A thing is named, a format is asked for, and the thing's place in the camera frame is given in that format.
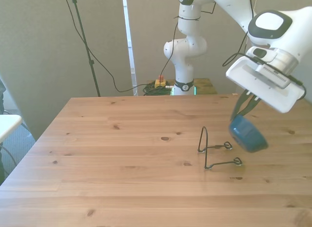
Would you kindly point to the blue bowl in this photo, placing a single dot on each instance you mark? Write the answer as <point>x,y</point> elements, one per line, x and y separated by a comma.
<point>247,136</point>

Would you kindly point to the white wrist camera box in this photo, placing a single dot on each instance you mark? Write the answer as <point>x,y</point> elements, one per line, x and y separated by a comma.
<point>273,74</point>

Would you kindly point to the person in dark clothes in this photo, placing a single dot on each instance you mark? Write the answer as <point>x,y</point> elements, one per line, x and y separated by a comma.
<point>2,95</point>

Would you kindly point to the white side table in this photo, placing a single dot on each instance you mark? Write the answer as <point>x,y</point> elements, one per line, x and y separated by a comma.
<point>8,124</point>

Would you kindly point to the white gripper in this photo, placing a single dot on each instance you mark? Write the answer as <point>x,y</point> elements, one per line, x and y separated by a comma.
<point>246,76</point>

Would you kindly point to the white vertical pole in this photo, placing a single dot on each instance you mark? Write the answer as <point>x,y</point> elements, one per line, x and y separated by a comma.
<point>130,46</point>

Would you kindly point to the yellow emergency stop box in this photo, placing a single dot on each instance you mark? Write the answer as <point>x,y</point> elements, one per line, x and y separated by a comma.
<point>160,82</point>

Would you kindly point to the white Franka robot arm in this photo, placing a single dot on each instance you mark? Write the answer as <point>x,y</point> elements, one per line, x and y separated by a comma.
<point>185,53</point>

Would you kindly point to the black camera stand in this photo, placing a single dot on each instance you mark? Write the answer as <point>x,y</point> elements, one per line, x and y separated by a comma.
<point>84,39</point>

